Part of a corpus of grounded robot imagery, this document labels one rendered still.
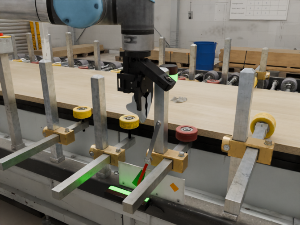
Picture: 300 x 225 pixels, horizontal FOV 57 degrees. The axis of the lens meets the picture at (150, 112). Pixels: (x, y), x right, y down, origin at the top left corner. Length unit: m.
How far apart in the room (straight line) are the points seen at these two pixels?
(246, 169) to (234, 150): 0.13
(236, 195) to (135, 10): 0.49
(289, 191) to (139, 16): 0.78
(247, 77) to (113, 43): 9.40
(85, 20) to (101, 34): 9.79
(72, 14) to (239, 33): 7.59
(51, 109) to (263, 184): 0.86
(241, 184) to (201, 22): 7.88
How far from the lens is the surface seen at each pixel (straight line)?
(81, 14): 0.60
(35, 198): 2.03
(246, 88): 0.76
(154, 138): 0.84
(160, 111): 0.86
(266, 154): 0.81
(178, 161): 0.89
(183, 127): 1.04
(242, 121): 0.79
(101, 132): 1.03
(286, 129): 1.15
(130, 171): 1.01
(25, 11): 0.65
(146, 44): 0.74
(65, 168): 1.22
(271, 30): 7.94
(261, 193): 1.14
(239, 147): 0.81
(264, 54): 1.84
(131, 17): 0.74
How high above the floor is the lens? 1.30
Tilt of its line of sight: 20 degrees down
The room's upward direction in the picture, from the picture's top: straight up
